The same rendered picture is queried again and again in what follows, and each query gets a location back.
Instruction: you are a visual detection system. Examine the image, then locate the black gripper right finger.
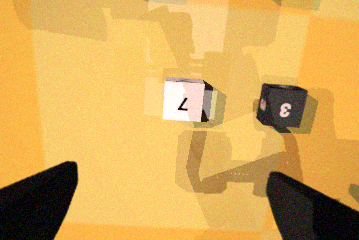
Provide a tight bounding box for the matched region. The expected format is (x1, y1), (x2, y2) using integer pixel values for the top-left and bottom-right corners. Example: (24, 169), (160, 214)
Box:
(265, 172), (359, 240)

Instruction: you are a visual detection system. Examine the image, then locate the black block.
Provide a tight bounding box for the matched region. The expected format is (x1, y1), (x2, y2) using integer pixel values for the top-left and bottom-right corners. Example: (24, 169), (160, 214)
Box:
(256, 83), (309, 128)

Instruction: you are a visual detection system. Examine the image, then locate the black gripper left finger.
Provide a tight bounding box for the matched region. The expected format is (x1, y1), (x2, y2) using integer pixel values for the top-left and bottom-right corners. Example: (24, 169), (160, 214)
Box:
(0, 161), (79, 240)

